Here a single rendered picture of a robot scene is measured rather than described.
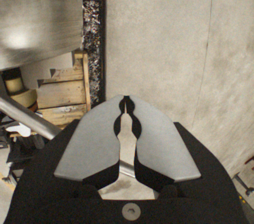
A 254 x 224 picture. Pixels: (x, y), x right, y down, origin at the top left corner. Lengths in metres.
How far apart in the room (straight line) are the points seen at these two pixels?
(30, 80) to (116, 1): 1.23
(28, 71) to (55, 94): 0.27
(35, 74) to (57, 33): 0.13
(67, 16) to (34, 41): 0.06
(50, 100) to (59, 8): 0.42
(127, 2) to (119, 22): 0.20
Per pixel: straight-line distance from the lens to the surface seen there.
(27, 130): 0.40
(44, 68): 0.31
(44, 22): 0.21
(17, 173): 0.79
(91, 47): 0.84
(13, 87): 0.34
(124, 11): 1.48
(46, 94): 0.59
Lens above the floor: 1.40
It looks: 55 degrees down
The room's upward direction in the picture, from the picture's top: 145 degrees clockwise
